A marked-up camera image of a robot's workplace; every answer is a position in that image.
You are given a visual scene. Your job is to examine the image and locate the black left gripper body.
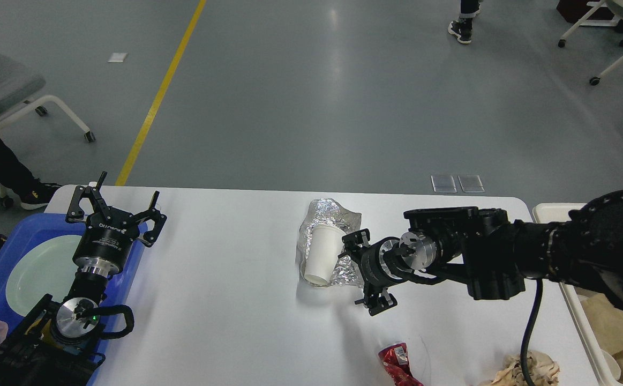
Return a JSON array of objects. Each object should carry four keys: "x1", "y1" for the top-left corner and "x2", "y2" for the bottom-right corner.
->
[{"x1": 73, "y1": 221, "x2": 139, "y2": 278}]

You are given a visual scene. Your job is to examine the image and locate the person with black sneakers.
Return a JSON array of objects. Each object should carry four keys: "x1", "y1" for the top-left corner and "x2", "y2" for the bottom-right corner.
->
[{"x1": 447, "y1": 0, "x2": 482, "y2": 44}]

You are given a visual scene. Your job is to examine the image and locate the grey office chair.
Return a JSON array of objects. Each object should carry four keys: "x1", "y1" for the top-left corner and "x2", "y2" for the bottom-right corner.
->
[{"x1": 0, "y1": 51, "x2": 97, "y2": 210}]

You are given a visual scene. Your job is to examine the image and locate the crushed red can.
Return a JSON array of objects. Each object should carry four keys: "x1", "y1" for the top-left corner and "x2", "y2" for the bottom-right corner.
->
[{"x1": 377, "y1": 342, "x2": 424, "y2": 386}]

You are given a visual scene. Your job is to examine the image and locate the transparent floor plate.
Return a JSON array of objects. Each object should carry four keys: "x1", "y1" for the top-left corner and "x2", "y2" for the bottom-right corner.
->
[
  {"x1": 458, "y1": 174, "x2": 486, "y2": 194},
  {"x1": 431, "y1": 174, "x2": 457, "y2": 195}
]

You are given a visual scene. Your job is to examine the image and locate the light green plate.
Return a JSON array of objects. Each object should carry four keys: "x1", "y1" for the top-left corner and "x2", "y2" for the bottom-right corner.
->
[{"x1": 6, "y1": 235, "x2": 81, "y2": 317}]

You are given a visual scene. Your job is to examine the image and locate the transparent floor plate left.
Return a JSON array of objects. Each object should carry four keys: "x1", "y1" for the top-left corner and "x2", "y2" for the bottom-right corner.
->
[{"x1": 431, "y1": 174, "x2": 457, "y2": 195}]

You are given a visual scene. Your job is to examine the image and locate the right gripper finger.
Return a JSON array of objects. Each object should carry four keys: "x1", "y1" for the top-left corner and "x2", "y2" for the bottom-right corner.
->
[
  {"x1": 341, "y1": 229, "x2": 371, "y2": 266},
  {"x1": 354, "y1": 284, "x2": 399, "y2": 317}
]

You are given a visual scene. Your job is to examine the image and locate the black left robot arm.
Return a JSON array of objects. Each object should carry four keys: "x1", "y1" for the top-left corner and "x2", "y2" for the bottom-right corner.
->
[{"x1": 0, "y1": 172, "x2": 167, "y2": 385}]

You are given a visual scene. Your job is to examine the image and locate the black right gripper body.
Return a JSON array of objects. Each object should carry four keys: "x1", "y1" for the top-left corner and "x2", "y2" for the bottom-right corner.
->
[{"x1": 359, "y1": 239, "x2": 414, "y2": 293}]

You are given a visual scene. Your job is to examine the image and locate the beige plastic bin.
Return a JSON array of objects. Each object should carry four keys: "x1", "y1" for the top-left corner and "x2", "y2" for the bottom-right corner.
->
[{"x1": 532, "y1": 203, "x2": 623, "y2": 386}]

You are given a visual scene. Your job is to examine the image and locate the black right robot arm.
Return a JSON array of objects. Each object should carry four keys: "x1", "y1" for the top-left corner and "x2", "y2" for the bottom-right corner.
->
[{"x1": 341, "y1": 190, "x2": 623, "y2": 385}]

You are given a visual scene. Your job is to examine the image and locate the white paper cup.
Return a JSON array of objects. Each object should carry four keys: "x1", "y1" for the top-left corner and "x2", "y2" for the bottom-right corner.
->
[
  {"x1": 601, "y1": 349, "x2": 622, "y2": 382},
  {"x1": 303, "y1": 224, "x2": 345, "y2": 286}
]

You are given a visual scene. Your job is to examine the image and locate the brown paper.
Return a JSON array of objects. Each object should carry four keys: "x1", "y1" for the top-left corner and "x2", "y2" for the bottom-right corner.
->
[{"x1": 480, "y1": 350, "x2": 560, "y2": 385}]

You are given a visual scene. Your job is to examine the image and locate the white chair base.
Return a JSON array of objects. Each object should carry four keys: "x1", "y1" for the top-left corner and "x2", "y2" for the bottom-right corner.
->
[{"x1": 557, "y1": 0, "x2": 623, "y2": 87}]

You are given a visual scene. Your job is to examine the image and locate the blue plastic tray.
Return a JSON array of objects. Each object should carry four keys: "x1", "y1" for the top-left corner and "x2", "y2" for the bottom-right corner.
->
[{"x1": 0, "y1": 214, "x2": 148, "y2": 386}]

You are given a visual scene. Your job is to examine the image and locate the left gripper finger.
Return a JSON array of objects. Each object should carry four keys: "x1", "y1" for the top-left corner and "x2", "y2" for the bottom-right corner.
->
[
  {"x1": 118, "y1": 190, "x2": 168, "y2": 248},
  {"x1": 65, "y1": 170, "x2": 109, "y2": 229}
]

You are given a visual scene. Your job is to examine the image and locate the transparent floor plate right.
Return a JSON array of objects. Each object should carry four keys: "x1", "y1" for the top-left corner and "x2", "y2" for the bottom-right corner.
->
[{"x1": 458, "y1": 174, "x2": 486, "y2": 194}]

